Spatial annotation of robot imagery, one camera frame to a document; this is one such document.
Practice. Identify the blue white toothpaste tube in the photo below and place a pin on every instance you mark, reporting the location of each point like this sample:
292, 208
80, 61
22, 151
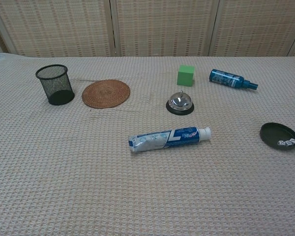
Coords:
162, 140

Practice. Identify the silver call bell black base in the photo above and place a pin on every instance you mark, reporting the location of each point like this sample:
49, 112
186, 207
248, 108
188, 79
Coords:
180, 103

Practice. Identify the round woven rattan coaster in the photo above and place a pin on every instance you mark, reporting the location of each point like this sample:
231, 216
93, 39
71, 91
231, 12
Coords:
105, 93

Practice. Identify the green cube block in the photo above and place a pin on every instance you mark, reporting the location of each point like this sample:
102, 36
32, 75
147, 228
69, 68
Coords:
185, 76

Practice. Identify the blue spray bottle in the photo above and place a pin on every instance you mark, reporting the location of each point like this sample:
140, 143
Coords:
226, 78

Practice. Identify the beige waffle-weave table cloth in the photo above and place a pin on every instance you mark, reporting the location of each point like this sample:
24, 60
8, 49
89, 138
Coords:
88, 184

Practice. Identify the black mesh pen holder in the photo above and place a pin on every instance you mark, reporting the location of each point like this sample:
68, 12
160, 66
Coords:
56, 86

